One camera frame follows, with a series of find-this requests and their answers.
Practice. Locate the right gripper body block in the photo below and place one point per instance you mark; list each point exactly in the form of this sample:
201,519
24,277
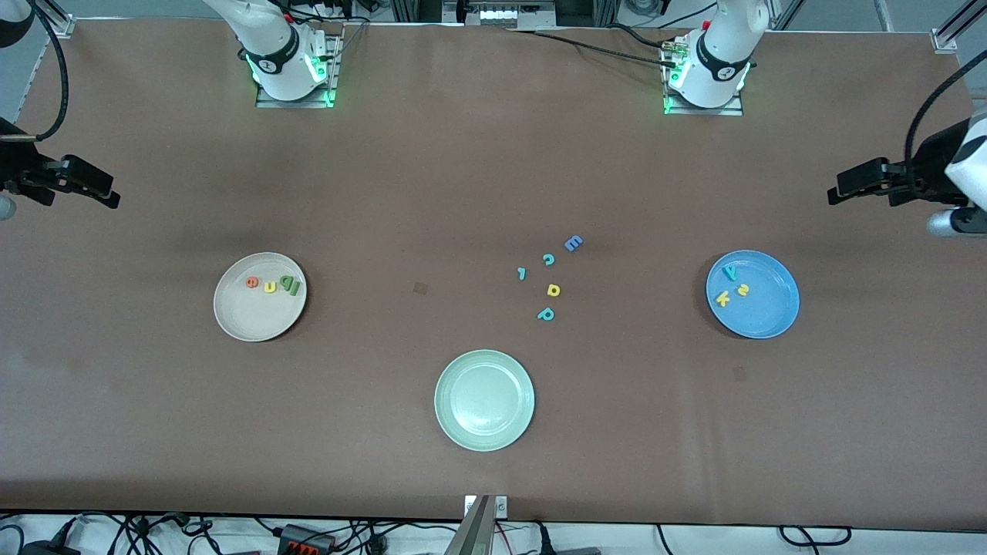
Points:
17,163

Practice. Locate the left gripper body block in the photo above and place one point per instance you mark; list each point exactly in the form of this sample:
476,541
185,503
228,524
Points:
928,169

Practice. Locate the yellow foam letter k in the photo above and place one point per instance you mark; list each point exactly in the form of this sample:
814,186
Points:
722,298

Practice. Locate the green foam letter b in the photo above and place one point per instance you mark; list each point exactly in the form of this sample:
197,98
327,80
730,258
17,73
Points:
286,284

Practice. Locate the right gripper silver cylinder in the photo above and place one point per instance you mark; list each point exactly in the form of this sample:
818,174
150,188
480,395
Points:
6,206

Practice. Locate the gripper silver cylinder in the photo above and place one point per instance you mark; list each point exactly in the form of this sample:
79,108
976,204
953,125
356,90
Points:
6,206
956,223

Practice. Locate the left gripper silver cylinder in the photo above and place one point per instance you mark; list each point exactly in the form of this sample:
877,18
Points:
956,223

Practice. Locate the blue plate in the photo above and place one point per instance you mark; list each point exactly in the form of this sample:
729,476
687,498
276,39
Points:
763,312

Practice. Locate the beige brown plate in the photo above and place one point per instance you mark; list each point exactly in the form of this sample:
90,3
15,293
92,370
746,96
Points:
260,316

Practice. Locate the blue foam letter E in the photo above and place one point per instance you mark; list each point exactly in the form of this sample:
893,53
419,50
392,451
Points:
574,243

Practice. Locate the grey metal control box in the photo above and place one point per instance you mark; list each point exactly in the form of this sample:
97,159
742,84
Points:
501,14

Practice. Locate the black orange power connector box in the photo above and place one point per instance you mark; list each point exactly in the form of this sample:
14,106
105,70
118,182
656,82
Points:
304,539

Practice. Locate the pale green plate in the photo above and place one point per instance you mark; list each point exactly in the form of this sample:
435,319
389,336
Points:
484,400

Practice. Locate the aluminium frame corner bracket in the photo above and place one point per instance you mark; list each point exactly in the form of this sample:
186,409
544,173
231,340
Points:
944,40
60,27

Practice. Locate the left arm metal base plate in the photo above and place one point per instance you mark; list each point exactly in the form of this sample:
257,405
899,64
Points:
732,112

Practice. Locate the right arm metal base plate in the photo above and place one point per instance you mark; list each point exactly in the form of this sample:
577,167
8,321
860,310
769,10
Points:
270,103

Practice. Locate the grey metal camera mount bar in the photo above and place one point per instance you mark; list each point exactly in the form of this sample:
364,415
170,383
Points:
476,532

